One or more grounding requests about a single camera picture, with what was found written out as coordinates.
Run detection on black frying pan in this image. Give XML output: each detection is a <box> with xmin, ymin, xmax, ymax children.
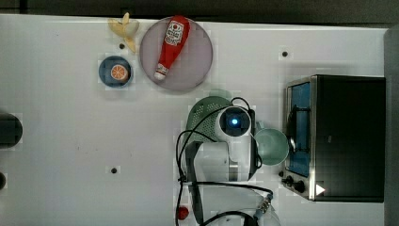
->
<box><xmin>0</xmin><ymin>113</ymin><xmax>23</xmax><ymax>149</ymax></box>

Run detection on blue bowl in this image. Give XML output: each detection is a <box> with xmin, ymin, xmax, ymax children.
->
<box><xmin>99</xmin><ymin>56</ymin><xmax>133</xmax><ymax>88</ymax></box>

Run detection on grey round plate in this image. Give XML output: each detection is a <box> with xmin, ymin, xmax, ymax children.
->
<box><xmin>139</xmin><ymin>17</ymin><xmax>214</xmax><ymax>91</ymax></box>

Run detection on green plastic strainer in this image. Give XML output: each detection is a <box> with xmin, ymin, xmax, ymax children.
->
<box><xmin>185</xmin><ymin>89</ymin><xmax>232</xmax><ymax>142</ymax></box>

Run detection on small red toy fruit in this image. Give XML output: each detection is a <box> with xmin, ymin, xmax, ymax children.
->
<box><xmin>178</xmin><ymin>206</ymin><xmax>189</xmax><ymax>220</ymax></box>

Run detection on orange slice toy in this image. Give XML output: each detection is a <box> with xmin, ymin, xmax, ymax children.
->
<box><xmin>111</xmin><ymin>64</ymin><xmax>129</xmax><ymax>82</ymax></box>

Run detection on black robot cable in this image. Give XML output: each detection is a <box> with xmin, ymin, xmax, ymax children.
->
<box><xmin>174</xmin><ymin>96</ymin><xmax>275</xmax><ymax>226</ymax></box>

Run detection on red ketchup bottle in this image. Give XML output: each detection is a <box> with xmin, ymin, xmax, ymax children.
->
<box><xmin>154</xmin><ymin>15</ymin><xmax>190</xmax><ymax>80</ymax></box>

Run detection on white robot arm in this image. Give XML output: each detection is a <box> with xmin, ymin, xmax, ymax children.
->
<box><xmin>182</xmin><ymin>105</ymin><xmax>279</xmax><ymax>226</ymax></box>

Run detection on yellow banana toy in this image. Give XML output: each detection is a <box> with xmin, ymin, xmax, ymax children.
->
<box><xmin>107</xmin><ymin>12</ymin><xmax>139</xmax><ymax>53</ymax></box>

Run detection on green mug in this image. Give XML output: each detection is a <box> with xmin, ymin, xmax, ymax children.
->
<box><xmin>255</xmin><ymin>121</ymin><xmax>289</xmax><ymax>166</ymax></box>

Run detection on black toaster oven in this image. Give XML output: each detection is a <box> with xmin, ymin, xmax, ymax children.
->
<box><xmin>279</xmin><ymin>74</ymin><xmax>386</xmax><ymax>202</ymax></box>

